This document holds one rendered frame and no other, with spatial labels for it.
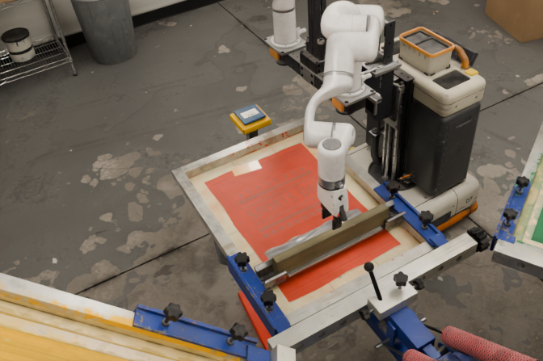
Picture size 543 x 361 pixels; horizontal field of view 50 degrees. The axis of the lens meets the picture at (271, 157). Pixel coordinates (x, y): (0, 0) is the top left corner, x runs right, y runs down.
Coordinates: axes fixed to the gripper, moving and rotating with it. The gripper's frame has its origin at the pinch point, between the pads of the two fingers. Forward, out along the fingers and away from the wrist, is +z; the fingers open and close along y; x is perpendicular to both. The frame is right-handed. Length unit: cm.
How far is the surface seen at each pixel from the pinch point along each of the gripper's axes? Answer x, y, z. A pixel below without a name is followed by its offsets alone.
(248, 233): 18.6, 21.3, 16.2
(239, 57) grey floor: -92, 268, 114
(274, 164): -5.4, 46.5, 16.4
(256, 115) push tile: -14, 75, 15
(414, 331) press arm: 0.5, -39.0, 7.3
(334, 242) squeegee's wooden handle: 0.4, -1.9, 9.1
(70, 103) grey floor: 40, 284, 113
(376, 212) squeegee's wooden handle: -15.8, -1.4, 5.8
